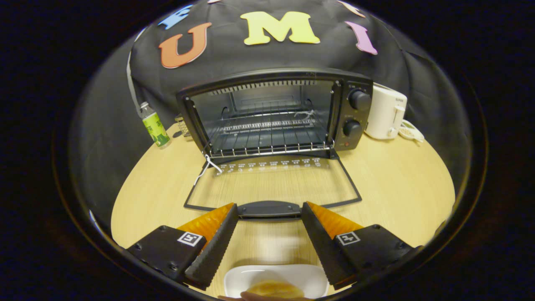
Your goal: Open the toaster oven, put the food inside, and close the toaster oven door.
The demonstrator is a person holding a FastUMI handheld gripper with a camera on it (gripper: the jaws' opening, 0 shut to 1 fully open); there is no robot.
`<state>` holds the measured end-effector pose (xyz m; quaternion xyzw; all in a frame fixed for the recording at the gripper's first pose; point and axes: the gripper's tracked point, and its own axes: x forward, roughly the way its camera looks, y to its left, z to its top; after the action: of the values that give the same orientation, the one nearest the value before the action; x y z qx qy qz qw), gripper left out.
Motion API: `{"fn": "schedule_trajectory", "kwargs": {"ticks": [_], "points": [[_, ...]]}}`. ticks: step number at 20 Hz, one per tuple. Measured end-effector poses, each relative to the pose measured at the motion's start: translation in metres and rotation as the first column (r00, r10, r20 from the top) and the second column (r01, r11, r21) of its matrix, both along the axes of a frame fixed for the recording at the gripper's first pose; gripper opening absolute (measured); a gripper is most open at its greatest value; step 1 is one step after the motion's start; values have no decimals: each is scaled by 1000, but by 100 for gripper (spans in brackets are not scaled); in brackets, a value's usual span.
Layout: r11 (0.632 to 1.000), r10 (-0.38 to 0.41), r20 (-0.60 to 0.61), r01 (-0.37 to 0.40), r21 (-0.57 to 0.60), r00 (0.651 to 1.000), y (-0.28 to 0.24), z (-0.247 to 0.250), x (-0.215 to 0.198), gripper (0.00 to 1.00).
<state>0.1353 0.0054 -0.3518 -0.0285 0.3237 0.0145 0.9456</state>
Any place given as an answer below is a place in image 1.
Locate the white square plate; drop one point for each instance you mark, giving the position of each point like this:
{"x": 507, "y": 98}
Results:
{"x": 250, "y": 274}

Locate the black toaster oven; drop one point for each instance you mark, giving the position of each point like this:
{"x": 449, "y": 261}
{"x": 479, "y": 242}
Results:
{"x": 355, "y": 144}

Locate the golden bread bun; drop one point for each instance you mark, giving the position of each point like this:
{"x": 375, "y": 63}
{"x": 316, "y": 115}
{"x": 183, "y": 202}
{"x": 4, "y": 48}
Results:
{"x": 273, "y": 289}

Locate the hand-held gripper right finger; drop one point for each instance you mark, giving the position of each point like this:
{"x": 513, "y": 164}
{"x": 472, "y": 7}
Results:
{"x": 326, "y": 251}

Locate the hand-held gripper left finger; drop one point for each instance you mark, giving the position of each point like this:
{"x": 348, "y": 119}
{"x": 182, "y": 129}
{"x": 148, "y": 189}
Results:
{"x": 213, "y": 251}

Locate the white divided snack dish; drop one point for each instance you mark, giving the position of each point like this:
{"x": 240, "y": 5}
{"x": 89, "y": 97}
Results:
{"x": 411, "y": 133}

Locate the white pop-up toaster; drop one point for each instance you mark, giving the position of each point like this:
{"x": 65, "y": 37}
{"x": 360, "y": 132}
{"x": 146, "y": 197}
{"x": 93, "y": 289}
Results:
{"x": 382, "y": 113}

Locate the green label drink bottle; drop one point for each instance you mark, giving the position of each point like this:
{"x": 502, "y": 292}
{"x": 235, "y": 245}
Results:
{"x": 155, "y": 127}

